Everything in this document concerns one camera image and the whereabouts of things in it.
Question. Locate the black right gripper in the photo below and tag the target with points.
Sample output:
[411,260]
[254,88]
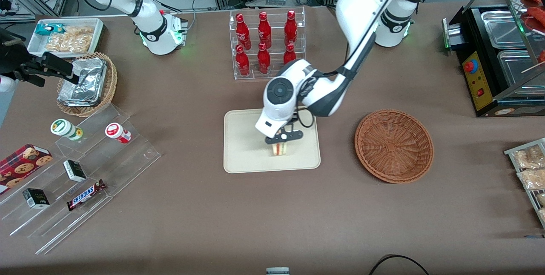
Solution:
[12,58]

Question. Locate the triangular sandwich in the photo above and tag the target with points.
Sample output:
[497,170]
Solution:
[282,150]

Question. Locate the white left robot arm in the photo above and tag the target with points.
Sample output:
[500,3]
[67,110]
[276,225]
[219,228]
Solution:
[362,7]

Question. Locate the beige plastic tray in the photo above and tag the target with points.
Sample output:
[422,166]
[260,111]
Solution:
[242,147]

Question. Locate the light wicker basket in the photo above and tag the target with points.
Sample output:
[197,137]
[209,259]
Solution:
[111,79]

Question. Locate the brown round wicker basket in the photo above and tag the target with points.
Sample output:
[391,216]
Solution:
[394,145]

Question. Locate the white rectangular snack bin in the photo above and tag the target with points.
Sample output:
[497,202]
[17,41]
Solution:
[36,45]

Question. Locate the teal snack packet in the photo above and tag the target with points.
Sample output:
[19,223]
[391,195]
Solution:
[44,29]

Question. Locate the clear bag of crackers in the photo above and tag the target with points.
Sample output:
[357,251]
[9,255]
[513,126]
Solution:
[72,38]

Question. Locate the silver foil packs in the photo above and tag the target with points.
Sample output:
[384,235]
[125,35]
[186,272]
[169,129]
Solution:
[85,85]

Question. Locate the green lid white cup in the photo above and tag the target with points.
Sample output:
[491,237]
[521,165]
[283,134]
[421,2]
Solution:
[64,128]

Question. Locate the clear acrylic bottle rack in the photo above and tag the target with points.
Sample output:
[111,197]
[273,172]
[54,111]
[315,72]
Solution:
[274,75]

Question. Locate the red cola bottle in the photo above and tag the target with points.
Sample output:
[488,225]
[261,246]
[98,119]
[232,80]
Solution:
[263,60]
[242,32]
[264,30]
[289,53]
[242,62]
[291,28]

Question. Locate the red lid white cup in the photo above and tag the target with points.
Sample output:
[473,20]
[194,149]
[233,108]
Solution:
[117,132]

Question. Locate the red plaid cookie box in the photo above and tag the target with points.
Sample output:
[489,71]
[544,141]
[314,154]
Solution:
[21,166]

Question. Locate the small black box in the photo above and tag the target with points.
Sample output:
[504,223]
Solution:
[74,170]
[36,198]

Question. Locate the clear acrylic stepped display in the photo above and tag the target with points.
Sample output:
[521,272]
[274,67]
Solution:
[127,160]

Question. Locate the small grey device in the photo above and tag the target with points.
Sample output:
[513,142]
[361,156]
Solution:
[277,271]

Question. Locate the snickers chocolate bar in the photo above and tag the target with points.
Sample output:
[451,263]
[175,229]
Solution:
[85,195]

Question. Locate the red emergency stop button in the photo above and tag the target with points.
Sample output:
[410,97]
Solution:
[470,66]

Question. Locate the black hot food warmer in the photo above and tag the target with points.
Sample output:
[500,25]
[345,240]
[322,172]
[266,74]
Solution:
[485,109]

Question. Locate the clear bag of snacks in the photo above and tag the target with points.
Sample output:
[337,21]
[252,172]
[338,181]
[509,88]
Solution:
[541,199]
[528,156]
[532,179]
[542,215]

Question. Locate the steel warmer pan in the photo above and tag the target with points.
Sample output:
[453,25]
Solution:
[502,28]
[517,70]

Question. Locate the grilled sausages on skewers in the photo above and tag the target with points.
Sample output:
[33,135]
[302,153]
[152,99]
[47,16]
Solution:
[537,13]

